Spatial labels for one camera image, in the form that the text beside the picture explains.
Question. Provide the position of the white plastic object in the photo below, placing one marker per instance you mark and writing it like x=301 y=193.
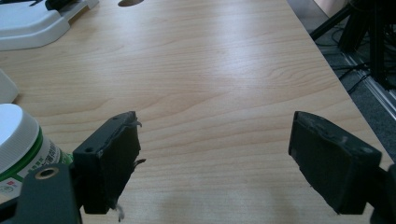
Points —
x=5 y=88

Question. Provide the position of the black metal stand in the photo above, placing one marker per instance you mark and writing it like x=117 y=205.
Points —
x=362 y=34

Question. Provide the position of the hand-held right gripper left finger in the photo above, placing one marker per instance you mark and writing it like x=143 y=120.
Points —
x=104 y=161

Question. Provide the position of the white plastic tray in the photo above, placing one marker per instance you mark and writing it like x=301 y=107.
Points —
x=28 y=26

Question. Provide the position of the aluminium floor rail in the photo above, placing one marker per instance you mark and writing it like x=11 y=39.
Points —
x=373 y=82

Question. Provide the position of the white bottle with green label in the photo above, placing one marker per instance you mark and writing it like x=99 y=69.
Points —
x=18 y=146

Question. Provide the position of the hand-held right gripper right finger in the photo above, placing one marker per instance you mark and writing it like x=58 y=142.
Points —
x=333 y=165

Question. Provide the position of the black object on tray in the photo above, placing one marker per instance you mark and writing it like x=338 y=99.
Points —
x=60 y=3

